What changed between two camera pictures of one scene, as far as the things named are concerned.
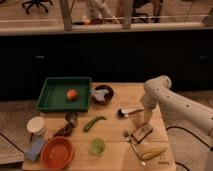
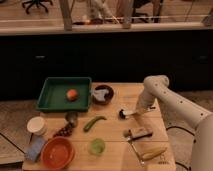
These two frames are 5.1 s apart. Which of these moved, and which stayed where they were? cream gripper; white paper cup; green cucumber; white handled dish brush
Moved: cream gripper
Stayed: white paper cup; white handled dish brush; green cucumber
